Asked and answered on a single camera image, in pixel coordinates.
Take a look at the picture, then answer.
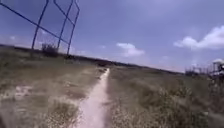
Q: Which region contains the dark bush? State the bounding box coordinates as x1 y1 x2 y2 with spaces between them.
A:
41 43 60 58

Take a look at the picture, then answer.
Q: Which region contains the dry grass field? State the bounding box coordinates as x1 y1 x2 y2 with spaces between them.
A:
0 45 224 128

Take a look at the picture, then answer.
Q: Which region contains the tall metal mesh fence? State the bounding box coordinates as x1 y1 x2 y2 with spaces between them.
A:
0 0 81 57

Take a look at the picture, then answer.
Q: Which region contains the metal frame structure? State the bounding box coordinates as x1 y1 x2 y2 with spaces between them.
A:
185 58 224 79

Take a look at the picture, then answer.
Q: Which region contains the pale dirt path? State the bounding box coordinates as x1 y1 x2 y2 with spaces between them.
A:
70 67 111 128

